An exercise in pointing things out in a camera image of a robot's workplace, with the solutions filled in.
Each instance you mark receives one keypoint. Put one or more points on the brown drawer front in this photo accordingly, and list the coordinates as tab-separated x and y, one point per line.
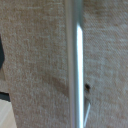
36	56

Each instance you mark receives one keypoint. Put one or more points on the dark wooden drawer cabinet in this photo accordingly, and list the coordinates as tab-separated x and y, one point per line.
1	53

